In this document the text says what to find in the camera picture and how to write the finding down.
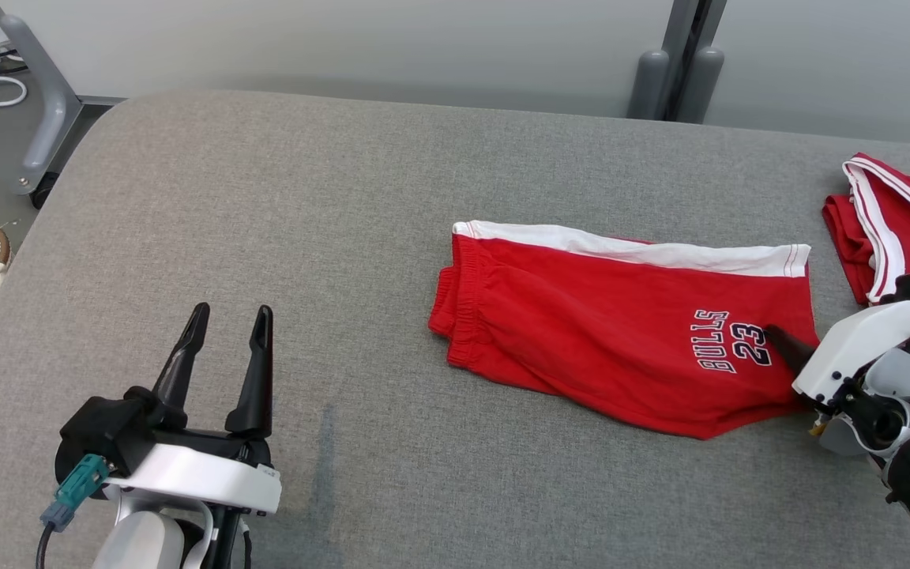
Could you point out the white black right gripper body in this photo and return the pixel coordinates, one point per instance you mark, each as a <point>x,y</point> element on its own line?
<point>858,348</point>

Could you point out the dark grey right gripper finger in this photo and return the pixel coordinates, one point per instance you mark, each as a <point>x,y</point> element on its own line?
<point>795,352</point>

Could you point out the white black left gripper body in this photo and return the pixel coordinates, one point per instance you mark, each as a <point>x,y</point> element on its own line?
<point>202,474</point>

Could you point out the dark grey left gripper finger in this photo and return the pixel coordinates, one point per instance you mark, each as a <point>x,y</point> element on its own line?
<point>178,379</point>
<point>257,395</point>

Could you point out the red white striped t-shirt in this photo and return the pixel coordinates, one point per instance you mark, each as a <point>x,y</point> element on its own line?
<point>905,221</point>

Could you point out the red white Bulls shorts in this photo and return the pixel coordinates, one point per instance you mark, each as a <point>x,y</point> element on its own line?
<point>581,316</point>

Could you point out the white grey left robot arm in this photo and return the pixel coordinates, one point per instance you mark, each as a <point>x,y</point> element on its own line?
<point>139,541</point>

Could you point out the black caster wheel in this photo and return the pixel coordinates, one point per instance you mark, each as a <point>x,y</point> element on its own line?
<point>44,191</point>

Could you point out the grey metal stand leg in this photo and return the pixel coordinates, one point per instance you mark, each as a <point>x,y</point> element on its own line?
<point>52,103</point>

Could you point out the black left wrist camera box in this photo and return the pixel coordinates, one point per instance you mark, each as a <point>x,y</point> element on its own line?
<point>103,431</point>

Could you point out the grey cylinder post foot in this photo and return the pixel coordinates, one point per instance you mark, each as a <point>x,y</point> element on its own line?
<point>700,87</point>
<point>648,87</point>

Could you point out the grey partition post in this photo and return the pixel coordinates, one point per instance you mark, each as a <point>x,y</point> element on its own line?
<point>692,39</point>

